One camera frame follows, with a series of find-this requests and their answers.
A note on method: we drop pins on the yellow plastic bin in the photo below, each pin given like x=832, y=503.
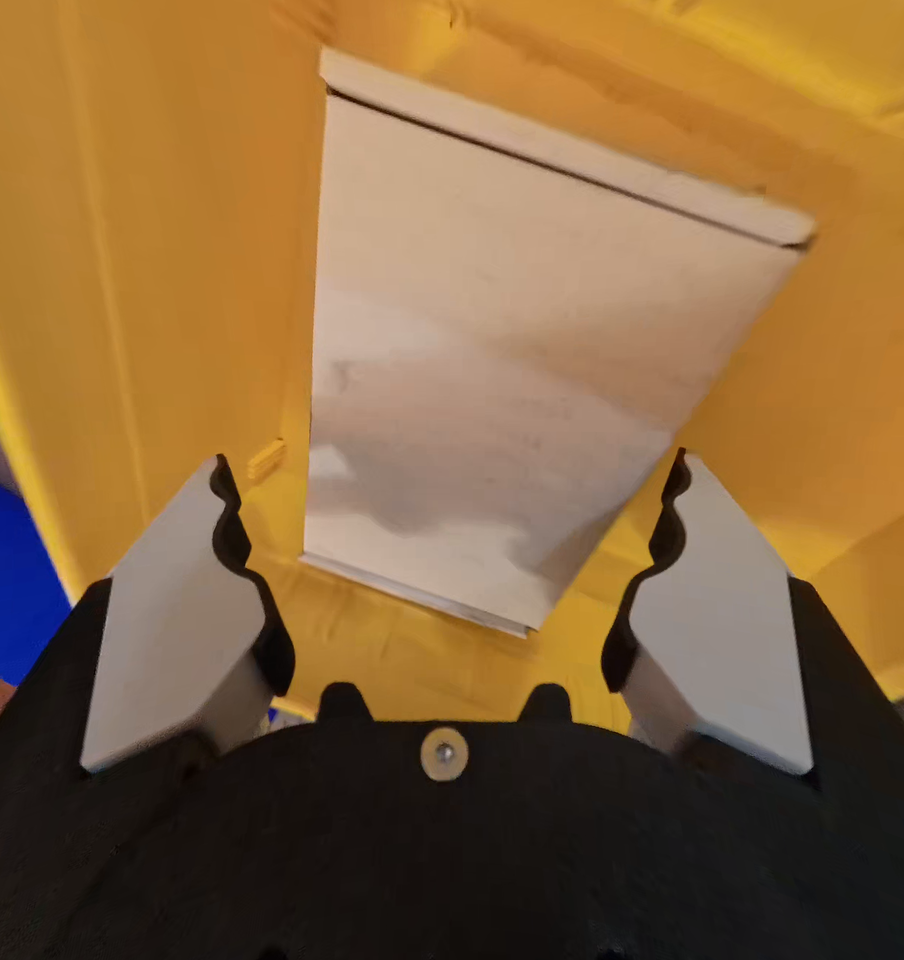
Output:
x=159, y=225

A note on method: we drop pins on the white cardboard mailer box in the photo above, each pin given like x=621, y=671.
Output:
x=512, y=337

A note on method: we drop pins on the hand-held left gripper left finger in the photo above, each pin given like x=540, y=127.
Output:
x=174, y=637

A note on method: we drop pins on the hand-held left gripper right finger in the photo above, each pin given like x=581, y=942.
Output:
x=729, y=637

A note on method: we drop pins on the blue plastic bin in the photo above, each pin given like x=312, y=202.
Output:
x=9, y=585

